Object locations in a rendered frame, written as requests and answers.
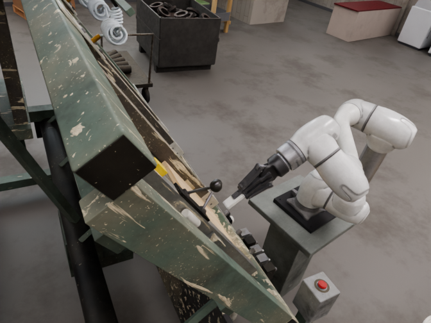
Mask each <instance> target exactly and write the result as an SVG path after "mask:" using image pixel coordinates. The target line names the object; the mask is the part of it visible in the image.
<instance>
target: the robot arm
mask: <svg viewBox="0 0 431 323"><path fill-rule="evenodd" d="M350 127H353V128H355V129H357V130H359V131H361V132H363V133H365V134H366V145H365V147H364V149H363V151H362V153H361V155H360V157H358V154H357V149H356V147H355V142H354V139H353V136H352V133H351V129H350ZM417 131H418V130H417V128H416V126H415V125H414V124H413V123H412V122H411V121H410V120H409V119H408V118H406V117H404V116H403V115H400V114H399V113H396V112H394V111H392V110H390V109H388V108H384V107H381V106H378V105H376V104H373V103H369V102H366V101H363V100H361V99H351V100H349V101H346V102H345V103H342V105H341V106H340V107H339V108H338V110H337V112H336V114H335V115H334V118H332V117H330V116H328V115H322V116H319V117H317V118H315V119H313V120H312V121H310V122H308V123H306V124H305V125H304V126H302V127H301V128H300V129H299V130H297V131H296V132H295V133H294V134H293V136H292V137H291V138H290V139H289V140H288V141H286V142H285V143H284V144H283V145H281V146H280V147H279V148H278V149H277V150H276V153H277V154H274V155H272V156H271V157H269V158H268V159H267V163H265V164H263V165H261V164H259V163H256V165H255V166H254V168H253V169H252V170H251V171H250V172H249V173H248V175H247V176H246V177H245V178H244V179H243V180H242V181H241V182H240V183H239V184H238V187H237V188H238V190H237V191H236V192H234V193H233V194H232V195H231V196H229V198H227V199H226V200H225V201H223V204H224V205H225V206H226V208H227V209H228V210H229V209H230V208H231V207H233V206H234V205H236V204H237V203H238V202H239V201H241V200H242V199H244V198H246V199H251V198H252V197H254V196H256V195H258V194H259V193H261V192H263V191H264V190H267V189H268V188H272V187H273V184H272V182H273V181H274V180H275V179H276V178H277V177H278V176H280V177H283V176H284V175H285V174H286V173H288V172H289V169H290V170H291V171H294V170H295V169H297V168H298V167H299V166H300V165H302V164H303V163H305V162H306V161H308V162H309V163H310V164H311V165H313V167H314V168H315V170H313V171H311V172H310V173H309V174H308V175H307V176H306V177H305V178H304V179H303V181H302V182H301V185H300V187H299V190H298V191H297V190H295V189H292V190H291V193H292V195H293V196H294V197H293V198H290V199H287V203H288V204H290V205H291V206H292V207H293V208H294V209H295V210H296V211H297V212H298V213H299V214H300V215H301V216H302V217H303V218H304V219H305V220H309V219H310V218H311V217H313V216H315V215H317V214H319V213H323V212H325V211H328V212H329V213H331V214H332V215H334V216H336V217H337V218H339V219H341V220H343V221H345V222H349V223H351V224H361V223H362V222H363V221H364V220H365V219H366V217H367V216H368V214H369V212H370V210H369V204H368V203H367V202H366V194H368V191H369V184H370V182H371V180H372V179H373V176H374V175H375V173H376V172H377V170H378V169H379V167H380V166H381V164H382V162H383V160H384V159H385V157H386V155H387V153H390V152H391V151H393V150H394V149H405V148H407V147H409V146H410V145H411V143H412V141H413V139H414V137H415V135H416V133H417ZM336 141H337V142H336ZM337 143H338V145H337Z"/></svg>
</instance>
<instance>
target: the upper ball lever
mask: <svg viewBox="0 0 431 323"><path fill-rule="evenodd" d="M209 189H211V191H213V192H219V191H221V189H222V183H221V182H220V181H219V180H213V181H212V182H211V183H210V186H206V187H203V188H199V189H195V190H190V191H187V190H186V189H185V188H184V189H182V190H183V192H184V194H185V195H186V196H187V197H189V196H190V194H193V193H196V192H201V191H204V190H209Z"/></svg>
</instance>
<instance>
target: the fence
mask: <svg viewBox="0 0 431 323"><path fill-rule="evenodd" d="M142 179H143V180H144V181H145V182H146V183H147V184H148V185H149V186H151V187H152V188H153V189H154V190H155V191H157V192H158V193H159V194H160V195H161V196H162V197H163V198H164V199H165V200H166V201H167V202H169V203H170V204H171V205H172V206H173V207H175V208H176V209H177V210H178V211H179V212H180V213H182V211H183V210H184V209H188V210H190V211H191V212H192V213H193V214H194V215H195V216H196V217H197V218H198V219H199V220H200V221H201V224H200V225H199V227H197V228H198V229H199V230H200V231H201V232H202V233H204V234H205V235H206V236H207V235H209V234H210V233H211V232H214V233H215V234H216V235H218V236H219V237H220V238H221V240H222V241H223V243H224V244H225V246H226V247H225V248H223V249H222V250H223V251H224V252H225V253H226V254H227V255H228V256H229V257H230V258H231V259H233V260H234V261H235V262H236V263H237V264H238V265H240V266H241V267H242V268H243V269H244V270H245V271H246V272H247V273H248V274H249V275H252V274H253V273H254V272H256V271H257V268H256V267H255V266H254V264H253V263H252V261H251V260H250V259H249V258H248V257H247V256H246V255H245V254H244V253H243V252H242V251H241V250H240V249H239V248H237V247H236V246H235V245H234V244H233V243H232V242H231V241H230V240H229V239H228V238H227V237H226V236H225V235H224V234H223V233H222V232H221V231H220V230H219V229H218V228H217V227H216V226H215V225H214V224H213V223H212V222H211V221H208V222H207V221H206V220H205V219H204V218H203V217H202V216H201V215H200V214H199V213H198V212H197V211H196V210H195V209H194V208H193V207H192V206H191V205H190V204H189V203H188V202H187V201H186V200H185V199H184V198H183V197H182V196H181V195H180V194H179V193H178V191H177V189H176V188H175V186H174V185H173V184H172V183H171V182H170V181H169V180H168V179H167V178H166V177H165V176H163V177H162V176H161V175H160V174H159V173H158V172H157V171H156V170H155V169H154V170H152V171H151V172H150V173H149V174H148V175H146V176H145V177H143V178H142Z"/></svg>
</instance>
